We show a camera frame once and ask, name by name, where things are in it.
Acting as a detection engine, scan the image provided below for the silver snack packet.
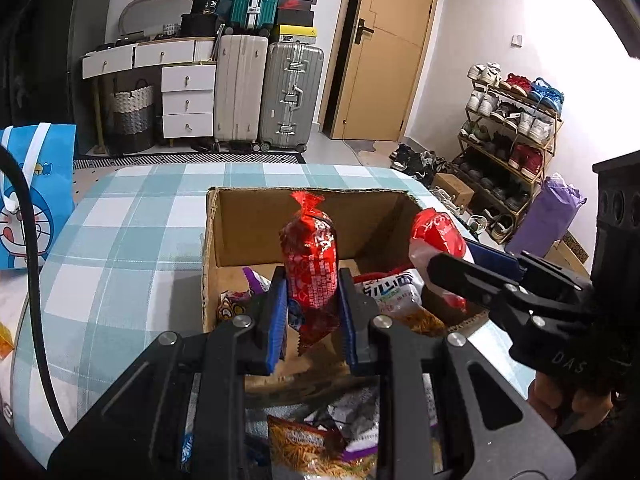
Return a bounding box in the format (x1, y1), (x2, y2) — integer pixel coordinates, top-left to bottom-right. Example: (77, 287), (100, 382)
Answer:
(327, 389), (382, 433)

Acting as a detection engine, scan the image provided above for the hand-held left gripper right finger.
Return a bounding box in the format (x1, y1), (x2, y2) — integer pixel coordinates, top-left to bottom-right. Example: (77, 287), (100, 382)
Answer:
(337, 267), (576, 480)

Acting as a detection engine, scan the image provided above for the brown cardboard box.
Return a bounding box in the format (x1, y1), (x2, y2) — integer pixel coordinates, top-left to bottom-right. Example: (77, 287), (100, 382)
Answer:
(200, 186), (493, 401)

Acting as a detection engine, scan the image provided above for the small cardboard box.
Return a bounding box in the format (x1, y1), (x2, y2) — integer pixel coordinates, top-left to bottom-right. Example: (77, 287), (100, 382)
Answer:
(430, 172), (476, 209)

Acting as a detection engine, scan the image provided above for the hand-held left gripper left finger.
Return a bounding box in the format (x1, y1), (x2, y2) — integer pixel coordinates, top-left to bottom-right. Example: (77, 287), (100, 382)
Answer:
(47, 266), (290, 480)

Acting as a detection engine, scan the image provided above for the patterned floor rug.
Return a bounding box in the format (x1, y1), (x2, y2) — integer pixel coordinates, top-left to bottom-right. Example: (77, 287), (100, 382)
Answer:
(72, 152), (307, 174)

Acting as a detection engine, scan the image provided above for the woven laundry basket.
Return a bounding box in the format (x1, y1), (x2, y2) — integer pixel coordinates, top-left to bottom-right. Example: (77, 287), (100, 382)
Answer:
(109, 79), (155, 155)

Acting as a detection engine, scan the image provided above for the white and green snack packet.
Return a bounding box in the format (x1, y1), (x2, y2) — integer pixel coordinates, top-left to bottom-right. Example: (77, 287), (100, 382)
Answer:
(354, 272), (426, 318)

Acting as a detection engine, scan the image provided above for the black cable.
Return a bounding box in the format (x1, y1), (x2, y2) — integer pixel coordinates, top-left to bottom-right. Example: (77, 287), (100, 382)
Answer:
(0, 147), (71, 437)

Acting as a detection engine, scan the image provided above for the yellow cartoon snack packet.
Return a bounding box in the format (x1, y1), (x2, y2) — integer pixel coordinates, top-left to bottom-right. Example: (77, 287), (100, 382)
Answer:
(216, 289), (257, 328)

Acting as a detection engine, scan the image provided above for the red and white snack packet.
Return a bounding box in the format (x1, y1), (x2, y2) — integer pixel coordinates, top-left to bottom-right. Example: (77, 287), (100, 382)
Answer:
(408, 208), (471, 312)

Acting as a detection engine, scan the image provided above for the flat patterned cardboard box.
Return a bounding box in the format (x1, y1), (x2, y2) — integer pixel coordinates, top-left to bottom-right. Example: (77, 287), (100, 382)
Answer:
(544, 230), (592, 277)

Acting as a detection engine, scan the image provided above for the white suitcase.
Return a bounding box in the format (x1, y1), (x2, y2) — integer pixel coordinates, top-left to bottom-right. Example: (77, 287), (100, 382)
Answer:
(213, 34), (270, 152)

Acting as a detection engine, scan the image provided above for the blue cartoon tote bag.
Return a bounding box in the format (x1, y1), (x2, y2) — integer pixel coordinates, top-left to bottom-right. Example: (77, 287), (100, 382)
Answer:
(0, 122), (78, 272)

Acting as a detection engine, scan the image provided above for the grey refrigerator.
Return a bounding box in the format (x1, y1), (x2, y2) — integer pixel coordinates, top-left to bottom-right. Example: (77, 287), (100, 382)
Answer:
(65, 0), (115, 157)

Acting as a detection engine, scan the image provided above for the shoe rack with shoes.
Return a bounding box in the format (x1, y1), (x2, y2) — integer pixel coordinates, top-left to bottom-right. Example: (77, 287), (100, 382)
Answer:
(455, 61), (566, 241)

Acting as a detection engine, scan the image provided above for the wooden shoe rack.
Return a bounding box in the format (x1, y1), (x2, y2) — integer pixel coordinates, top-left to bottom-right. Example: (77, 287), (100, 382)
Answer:
(452, 77), (566, 229)

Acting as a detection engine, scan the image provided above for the wooden door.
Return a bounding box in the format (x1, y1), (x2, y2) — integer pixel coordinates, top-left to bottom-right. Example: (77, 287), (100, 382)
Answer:
(320, 0), (444, 142)

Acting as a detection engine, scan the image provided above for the purple bag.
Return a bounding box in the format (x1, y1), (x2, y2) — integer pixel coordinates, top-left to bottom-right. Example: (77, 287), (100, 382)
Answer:
(504, 172), (587, 258)

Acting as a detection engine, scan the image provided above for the person's right hand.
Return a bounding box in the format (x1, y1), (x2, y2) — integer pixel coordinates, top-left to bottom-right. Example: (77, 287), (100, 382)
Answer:
(525, 372), (618, 433)

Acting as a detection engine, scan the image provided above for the purple and white snack packet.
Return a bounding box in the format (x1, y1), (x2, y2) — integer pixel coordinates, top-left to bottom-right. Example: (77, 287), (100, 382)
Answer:
(344, 427), (382, 463)

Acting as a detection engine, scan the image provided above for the red tied-top snack packet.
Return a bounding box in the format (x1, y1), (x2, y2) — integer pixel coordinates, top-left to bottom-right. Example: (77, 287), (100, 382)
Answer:
(279, 190), (340, 357)

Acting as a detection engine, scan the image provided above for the yellow and black shoe box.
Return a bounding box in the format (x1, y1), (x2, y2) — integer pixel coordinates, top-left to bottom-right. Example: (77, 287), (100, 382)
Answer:
(272, 24), (317, 44)

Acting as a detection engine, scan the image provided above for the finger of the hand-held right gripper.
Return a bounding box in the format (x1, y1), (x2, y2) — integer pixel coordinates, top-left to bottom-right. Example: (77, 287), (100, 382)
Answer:
(466, 241), (596, 295)
(425, 252), (551, 333)

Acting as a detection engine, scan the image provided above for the silver suitcase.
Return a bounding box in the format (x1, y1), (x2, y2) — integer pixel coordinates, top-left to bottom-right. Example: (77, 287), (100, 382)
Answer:
(258, 41), (325, 154)

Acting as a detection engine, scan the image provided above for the white dresser desk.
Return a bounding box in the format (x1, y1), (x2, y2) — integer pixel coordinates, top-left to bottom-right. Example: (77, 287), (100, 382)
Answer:
(81, 36), (218, 149)

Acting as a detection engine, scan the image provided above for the dark wardrobe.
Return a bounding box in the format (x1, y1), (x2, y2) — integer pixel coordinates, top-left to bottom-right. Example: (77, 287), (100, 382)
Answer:
(0, 0), (76, 133)

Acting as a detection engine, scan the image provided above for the brown noodle snack packet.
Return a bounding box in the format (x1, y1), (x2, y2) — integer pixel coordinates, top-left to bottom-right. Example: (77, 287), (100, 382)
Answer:
(266, 414), (352, 477)

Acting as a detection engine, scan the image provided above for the black storage box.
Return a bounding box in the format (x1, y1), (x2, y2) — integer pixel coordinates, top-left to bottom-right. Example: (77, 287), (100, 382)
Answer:
(180, 12), (221, 39)

